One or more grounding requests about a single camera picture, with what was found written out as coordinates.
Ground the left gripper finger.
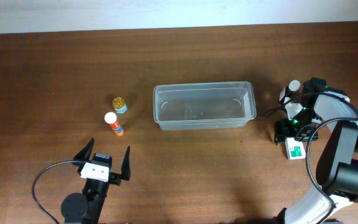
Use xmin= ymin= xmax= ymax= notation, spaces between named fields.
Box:
xmin=73 ymin=138 xmax=94 ymax=162
xmin=121 ymin=146 xmax=131 ymax=180

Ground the white green tube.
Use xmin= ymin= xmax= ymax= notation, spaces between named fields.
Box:
xmin=285 ymin=138 xmax=306 ymax=160

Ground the dark bottle white cap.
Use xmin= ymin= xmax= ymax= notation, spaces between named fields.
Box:
xmin=279 ymin=80 xmax=301 ymax=105

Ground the small gold-lid jar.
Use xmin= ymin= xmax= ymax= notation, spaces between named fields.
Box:
xmin=112 ymin=97 xmax=127 ymax=114

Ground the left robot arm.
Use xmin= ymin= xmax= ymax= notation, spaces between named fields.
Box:
xmin=61 ymin=139 xmax=131 ymax=224

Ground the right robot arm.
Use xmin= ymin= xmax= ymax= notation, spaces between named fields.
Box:
xmin=273 ymin=78 xmax=358 ymax=223

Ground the clear plastic container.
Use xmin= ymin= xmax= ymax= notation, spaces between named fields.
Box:
xmin=153 ymin=82 xmax=257 ymax=131

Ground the orange tube white cap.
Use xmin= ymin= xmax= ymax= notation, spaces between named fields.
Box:
xmin=104 ymin=112 xmax=124 ymax=136

